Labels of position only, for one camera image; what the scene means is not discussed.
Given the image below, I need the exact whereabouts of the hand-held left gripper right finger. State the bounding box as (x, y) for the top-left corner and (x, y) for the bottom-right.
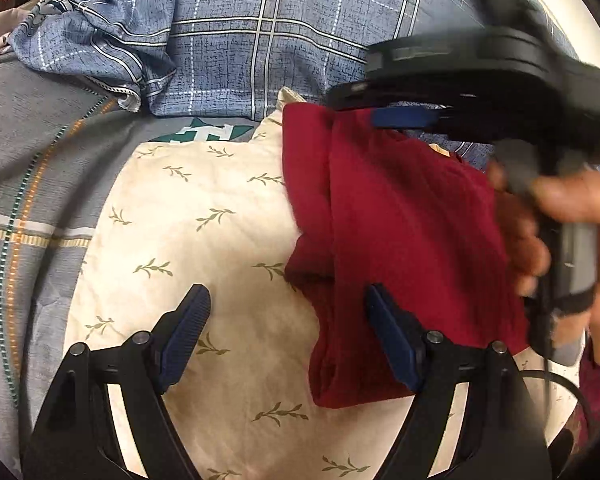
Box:
(364, 282), (553, 480)

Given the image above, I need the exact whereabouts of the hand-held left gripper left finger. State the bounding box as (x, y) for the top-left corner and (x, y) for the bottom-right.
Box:
(22, 284), (212, 480)

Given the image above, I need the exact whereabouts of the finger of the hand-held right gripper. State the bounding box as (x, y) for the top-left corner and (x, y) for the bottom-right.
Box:
(325, 79), (463, 133)

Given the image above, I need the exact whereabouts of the red knit garment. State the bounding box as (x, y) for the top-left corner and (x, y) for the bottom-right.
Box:
(282, 102), (546, 408)

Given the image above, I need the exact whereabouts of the person's right hand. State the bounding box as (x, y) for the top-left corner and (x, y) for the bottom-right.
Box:
(487, 157), (600, 367)

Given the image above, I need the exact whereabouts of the cream leaf-print pillow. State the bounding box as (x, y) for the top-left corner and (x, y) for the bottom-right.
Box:
(62, 87), (588, 480)

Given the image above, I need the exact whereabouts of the blue plaid duvet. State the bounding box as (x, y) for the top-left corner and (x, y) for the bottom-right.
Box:
(10, 0), (581, 171)

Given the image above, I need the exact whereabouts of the grey striped bedsheet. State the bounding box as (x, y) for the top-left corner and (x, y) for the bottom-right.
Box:
(0, 52), (261, 480)

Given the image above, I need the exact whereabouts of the beige crumpled cloth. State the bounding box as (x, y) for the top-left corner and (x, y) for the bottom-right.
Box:
(0, 0), (71, 63)

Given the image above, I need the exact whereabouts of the black cable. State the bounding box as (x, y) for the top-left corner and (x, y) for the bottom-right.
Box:
(517, 369), (597, 443)

